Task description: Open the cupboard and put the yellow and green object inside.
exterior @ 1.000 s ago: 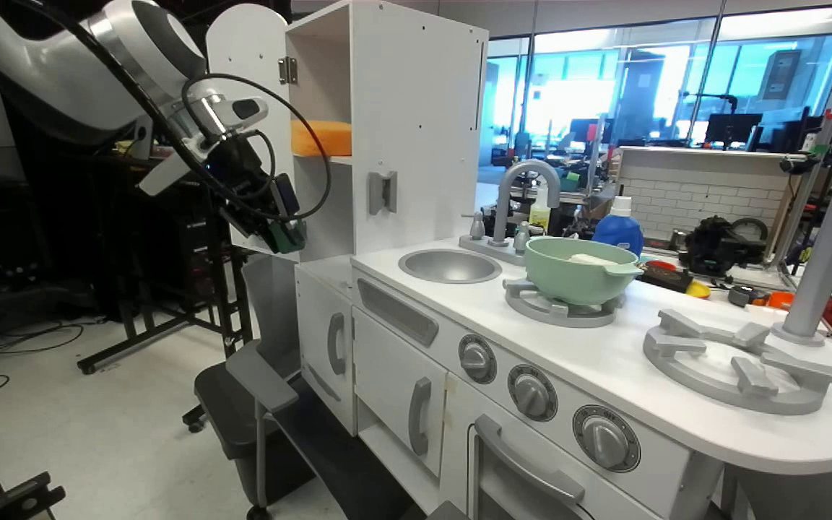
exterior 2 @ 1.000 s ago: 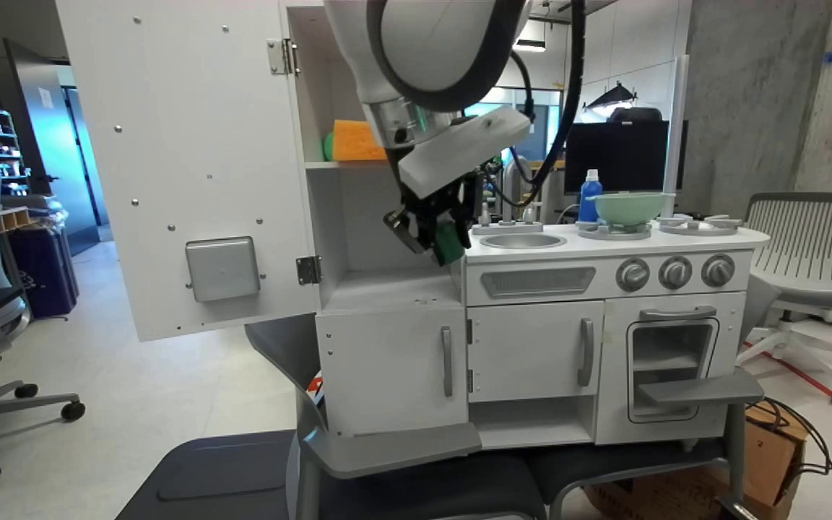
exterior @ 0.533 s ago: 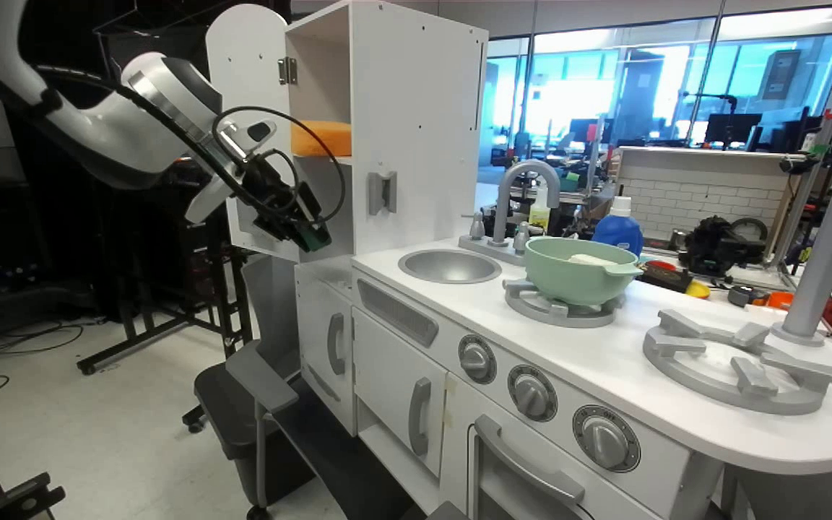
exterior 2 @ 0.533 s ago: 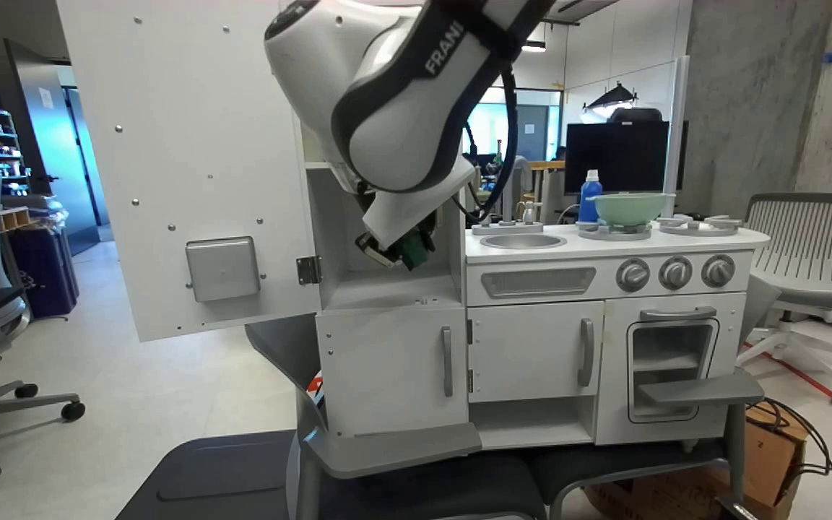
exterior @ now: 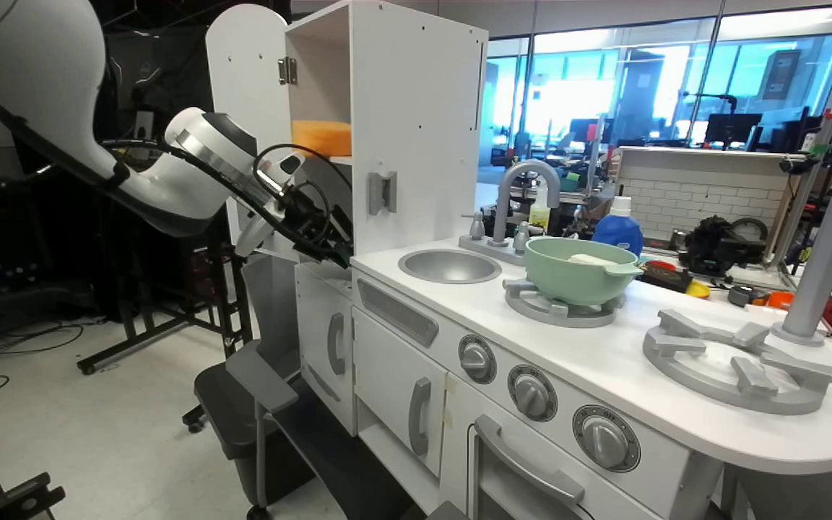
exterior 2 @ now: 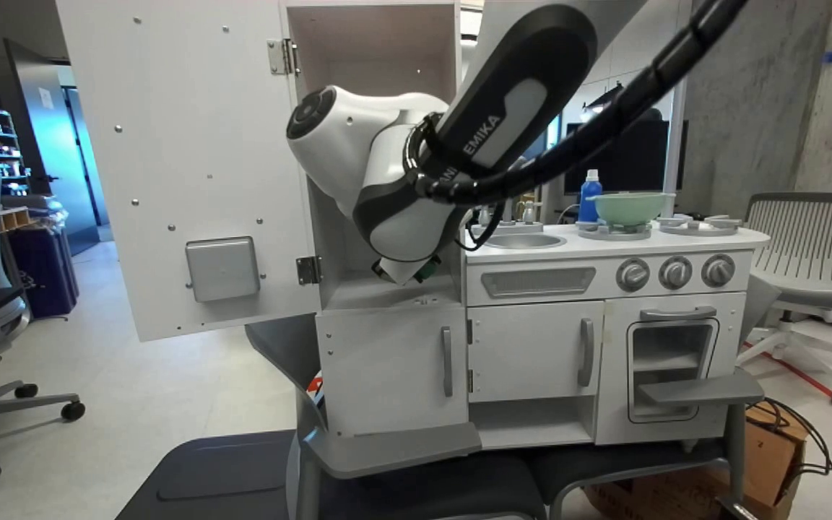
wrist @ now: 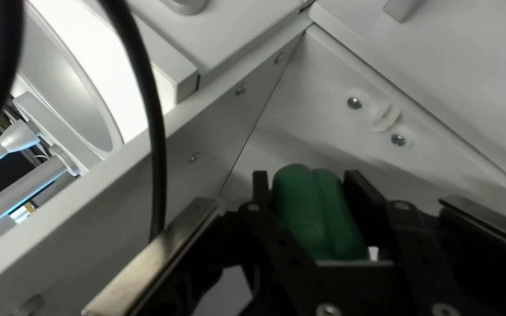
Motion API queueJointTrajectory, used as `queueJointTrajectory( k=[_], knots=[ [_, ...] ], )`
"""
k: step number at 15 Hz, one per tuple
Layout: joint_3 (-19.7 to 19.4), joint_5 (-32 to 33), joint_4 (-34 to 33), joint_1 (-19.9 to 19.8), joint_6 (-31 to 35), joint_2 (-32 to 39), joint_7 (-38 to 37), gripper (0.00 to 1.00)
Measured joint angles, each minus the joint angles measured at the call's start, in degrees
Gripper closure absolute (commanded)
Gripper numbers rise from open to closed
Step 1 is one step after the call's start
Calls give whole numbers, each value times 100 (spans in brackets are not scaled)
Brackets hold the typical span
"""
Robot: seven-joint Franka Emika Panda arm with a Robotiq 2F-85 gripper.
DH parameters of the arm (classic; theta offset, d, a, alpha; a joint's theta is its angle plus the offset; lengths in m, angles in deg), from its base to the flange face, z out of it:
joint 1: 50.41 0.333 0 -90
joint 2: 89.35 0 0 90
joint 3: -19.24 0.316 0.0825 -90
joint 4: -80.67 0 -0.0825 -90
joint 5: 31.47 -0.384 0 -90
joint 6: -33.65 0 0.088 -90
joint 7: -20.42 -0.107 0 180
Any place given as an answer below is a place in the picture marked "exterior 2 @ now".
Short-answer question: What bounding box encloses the blue bottle white cap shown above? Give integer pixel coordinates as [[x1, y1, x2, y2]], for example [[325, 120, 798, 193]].
[[575, 167, 608, 229]]

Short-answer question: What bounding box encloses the white short fridge door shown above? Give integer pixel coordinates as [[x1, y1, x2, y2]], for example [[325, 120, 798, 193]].
[[315, 307, 471, 440]]

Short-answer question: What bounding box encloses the white mesh office chair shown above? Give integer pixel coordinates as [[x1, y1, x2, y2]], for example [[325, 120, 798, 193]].
[[733, 190, 832, 411]]

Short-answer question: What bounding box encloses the dark blue suitcase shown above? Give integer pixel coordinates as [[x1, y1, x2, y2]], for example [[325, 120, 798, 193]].
[[7, 223, 81, 321]]

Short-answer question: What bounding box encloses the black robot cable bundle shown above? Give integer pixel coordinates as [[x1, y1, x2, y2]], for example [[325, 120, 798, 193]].
[[406, 0, 752, 247]]

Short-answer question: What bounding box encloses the brown cardboard box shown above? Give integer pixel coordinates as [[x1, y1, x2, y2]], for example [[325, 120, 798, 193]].
[[585, 402, 809, 520]]

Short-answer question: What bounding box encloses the white toy kitchen unit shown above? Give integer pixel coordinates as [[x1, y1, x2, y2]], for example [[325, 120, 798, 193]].
[[283, 0, 772, 486]]

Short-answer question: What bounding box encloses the silver toy sink basin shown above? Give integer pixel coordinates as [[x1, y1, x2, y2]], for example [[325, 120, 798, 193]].
[[476, 229, 569, 253]]

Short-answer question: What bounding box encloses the white tall cupboard door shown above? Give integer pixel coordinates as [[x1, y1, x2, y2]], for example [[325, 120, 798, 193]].
[[53, 0, 325, 343]]

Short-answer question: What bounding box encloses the pale green colander bowl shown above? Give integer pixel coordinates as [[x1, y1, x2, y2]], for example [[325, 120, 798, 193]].
[[596, 190, 676, 236]]

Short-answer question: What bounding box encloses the large black monitor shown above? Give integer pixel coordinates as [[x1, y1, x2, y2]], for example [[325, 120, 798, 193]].
[[569, 107, 670, 195]]

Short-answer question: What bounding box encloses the white sink cabinet door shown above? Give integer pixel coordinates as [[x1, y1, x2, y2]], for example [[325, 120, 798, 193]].
[[466, 301, 608, 403]]

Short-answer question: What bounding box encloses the small yellow-green bottle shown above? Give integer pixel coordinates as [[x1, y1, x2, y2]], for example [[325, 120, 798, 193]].
[[518, 190, 540, 229]]

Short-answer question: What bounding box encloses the grey stove knob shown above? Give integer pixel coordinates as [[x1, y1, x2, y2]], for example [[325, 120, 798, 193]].
[[700, 250, 736, 292], [655, 253, 694, 292], [616, 256, 653, 295]]

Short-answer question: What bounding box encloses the toy oven door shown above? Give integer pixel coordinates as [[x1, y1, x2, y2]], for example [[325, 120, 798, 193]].
[[625, 304, 723, 427]]

